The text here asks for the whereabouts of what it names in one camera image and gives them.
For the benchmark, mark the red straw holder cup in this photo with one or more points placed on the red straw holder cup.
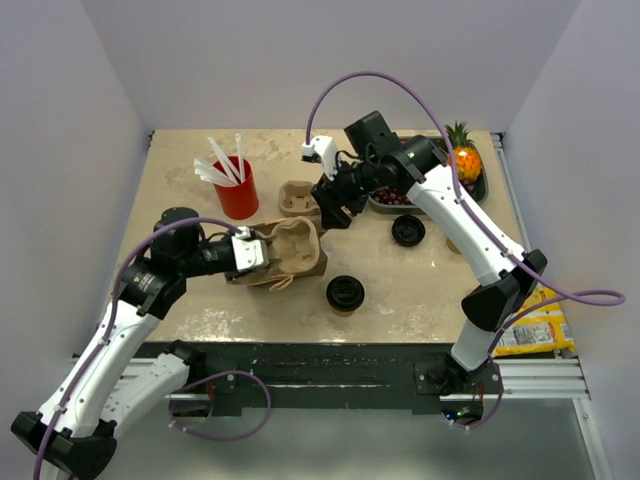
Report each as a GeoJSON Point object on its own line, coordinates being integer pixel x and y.
{"type": "Point", "coordinates": [239, 202]}

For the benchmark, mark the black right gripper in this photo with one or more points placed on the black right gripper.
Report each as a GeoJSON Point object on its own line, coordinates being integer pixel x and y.
{"type": "Point", "coordinates": [332, 198]}

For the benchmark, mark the brown paper coffee cup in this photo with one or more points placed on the brown paper coffee cup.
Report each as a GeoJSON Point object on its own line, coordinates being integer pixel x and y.
{"type": "Point", "coordinates": [344, 310]}

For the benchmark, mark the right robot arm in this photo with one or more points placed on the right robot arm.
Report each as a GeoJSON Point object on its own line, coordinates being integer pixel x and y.
{"type": "Point", "coordinates": [505, 271]}

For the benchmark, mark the bunch of dark red grapes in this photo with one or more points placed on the bunch of dark red grapes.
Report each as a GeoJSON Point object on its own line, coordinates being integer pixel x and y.
{"type": "Point", "coordinates": [389, 196]}

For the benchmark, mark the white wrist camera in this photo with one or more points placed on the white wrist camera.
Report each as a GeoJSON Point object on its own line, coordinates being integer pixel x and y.
{"type": "Point", "coordinates": [250, 252]}
{"type": "Point", "coordinates": [322, 150]}

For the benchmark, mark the pineapple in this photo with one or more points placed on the pineapple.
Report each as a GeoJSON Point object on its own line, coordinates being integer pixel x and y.
{"type": "Point", "coordinates": [468, 159]}

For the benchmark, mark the open brown paper cup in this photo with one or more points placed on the open brown paper cup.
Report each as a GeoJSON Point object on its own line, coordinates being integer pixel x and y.
{"type": "Point", "coordinates": [452, 247]}

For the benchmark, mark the brown paper bag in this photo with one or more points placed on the brown paper bag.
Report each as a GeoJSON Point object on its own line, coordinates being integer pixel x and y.
{"type": "Point", "coordinates": [278, 281]}

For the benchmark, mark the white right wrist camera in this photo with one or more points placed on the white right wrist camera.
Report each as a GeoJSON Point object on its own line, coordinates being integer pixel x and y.
{"type": "Point", "coordinates": [322, 150]}

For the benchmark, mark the grey fruit tray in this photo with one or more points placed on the grey fruit tray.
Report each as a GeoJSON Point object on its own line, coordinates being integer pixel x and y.
{"type": "Point", "coordinates": [478, 191]}

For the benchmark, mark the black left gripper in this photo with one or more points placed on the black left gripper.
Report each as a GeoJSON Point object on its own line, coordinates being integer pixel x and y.
{"type": "Point", "coordinates": [235, 273]}

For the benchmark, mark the yellow snack bag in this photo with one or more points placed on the yellow snack bag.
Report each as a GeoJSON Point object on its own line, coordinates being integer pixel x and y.
{"type": "Point", "coordinates": [538, 331]}

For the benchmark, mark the black coffee cup lid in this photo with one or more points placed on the black coffee cup lid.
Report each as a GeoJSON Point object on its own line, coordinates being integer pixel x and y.
{"type": "Point", "coordinates": [345, 290]}

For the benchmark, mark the aluminium frame rail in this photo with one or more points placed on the aluminium frame rail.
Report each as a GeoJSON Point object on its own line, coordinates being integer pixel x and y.
{"type": "Point", "coordinates": [521, 379]}

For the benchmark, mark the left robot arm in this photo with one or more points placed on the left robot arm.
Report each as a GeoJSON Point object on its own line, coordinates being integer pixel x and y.
{"type": "Point", "coordinates": [75, 433]}

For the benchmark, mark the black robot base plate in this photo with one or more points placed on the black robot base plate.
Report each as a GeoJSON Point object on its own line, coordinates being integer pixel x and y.
{"type": "Point", "coordinates": [234, 371]}

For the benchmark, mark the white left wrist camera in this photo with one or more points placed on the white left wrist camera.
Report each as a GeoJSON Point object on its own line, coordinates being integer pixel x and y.
{"type": "Point", "coordinates": [250, 252]}

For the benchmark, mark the single pulp cup carrier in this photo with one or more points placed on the single pulp cup carrier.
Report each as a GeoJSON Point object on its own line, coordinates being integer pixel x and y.
{"type": "Point", "coordinates": [293, 245]}

